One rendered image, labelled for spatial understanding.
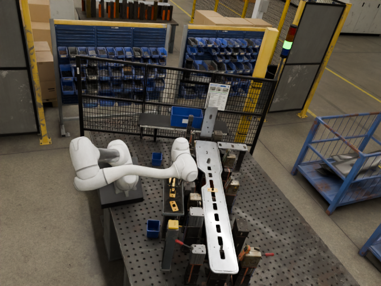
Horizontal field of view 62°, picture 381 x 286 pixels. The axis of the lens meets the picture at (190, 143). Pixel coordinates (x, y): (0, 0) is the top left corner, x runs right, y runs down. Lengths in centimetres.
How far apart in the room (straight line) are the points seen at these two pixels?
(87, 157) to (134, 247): 86
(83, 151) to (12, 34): 225
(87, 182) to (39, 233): 167
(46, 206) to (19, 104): 132
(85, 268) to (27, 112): 210
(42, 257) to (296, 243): 225
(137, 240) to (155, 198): 46
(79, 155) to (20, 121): 258
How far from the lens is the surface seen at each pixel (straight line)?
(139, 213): 267
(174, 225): 202
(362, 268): 403
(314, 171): 466
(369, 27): 1438
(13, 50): 401
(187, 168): 179
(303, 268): 272
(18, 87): 420
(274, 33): 310
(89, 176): 192
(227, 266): 212
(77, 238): 342
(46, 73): 510
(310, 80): 594
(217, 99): 321
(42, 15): 665
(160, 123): 312
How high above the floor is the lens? 272
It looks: 35 degrees down
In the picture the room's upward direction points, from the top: 11 degrees clockwise
